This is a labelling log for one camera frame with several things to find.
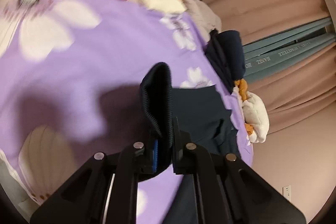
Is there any dark navy large garment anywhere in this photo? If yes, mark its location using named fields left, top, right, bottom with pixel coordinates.
left=139, top=62, right=242, bottom=224

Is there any folded navy clothes stack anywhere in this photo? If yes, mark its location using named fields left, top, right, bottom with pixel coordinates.
left=204, top=29, right=246, bottom=94

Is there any white power strip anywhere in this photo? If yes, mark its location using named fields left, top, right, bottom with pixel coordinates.
left=282, top=185, right=291, bottom=201

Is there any white duck plush toy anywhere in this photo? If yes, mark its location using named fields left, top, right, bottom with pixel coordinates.
left=233, top=79, right=270, bottom=143

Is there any purple floral bed sheet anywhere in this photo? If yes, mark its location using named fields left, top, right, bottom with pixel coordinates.
left=1, top=0, right=253, bottom=218

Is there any teal printed curtain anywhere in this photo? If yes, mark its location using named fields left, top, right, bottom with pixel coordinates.
left=243, top=17, right=335, bottom=83

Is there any pinkish quilted blanket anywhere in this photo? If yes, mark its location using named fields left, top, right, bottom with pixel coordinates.
left=183, top=0, right=222, bottom=42

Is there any pink curtain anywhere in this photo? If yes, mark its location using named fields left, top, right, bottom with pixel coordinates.
left=202, top=0, right=335, bottom=132

